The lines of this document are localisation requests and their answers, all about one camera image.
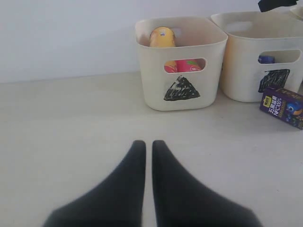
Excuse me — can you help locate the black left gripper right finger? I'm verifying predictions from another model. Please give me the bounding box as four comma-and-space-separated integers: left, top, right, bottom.
152, 140, 262, 227

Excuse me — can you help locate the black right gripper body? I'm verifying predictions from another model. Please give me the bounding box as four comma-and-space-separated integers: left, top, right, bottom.
258, 0, 297, 12

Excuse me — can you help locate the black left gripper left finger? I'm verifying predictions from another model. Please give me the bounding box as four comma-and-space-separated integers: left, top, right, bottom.
44, 140, 146, 227

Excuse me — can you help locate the blue white milk carton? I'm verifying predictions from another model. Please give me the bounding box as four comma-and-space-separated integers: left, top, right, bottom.
258, 55, 275, 64

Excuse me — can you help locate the pink chips can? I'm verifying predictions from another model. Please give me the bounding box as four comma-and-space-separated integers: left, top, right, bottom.
176, 59, 206, 72

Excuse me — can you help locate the purple drink carton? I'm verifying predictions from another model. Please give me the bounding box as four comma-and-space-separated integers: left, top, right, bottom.
260, 87, 303, 130

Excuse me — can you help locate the yellow chips can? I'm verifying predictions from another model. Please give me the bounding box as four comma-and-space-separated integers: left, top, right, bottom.
150, 26, 178, 73

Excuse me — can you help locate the cream bin square mark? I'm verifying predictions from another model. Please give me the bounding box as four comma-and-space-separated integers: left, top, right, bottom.
211, 11, 303, 102

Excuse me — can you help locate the cream bin triangle mark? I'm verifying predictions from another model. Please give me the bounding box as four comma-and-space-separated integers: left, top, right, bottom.
135, 17, 228, 111

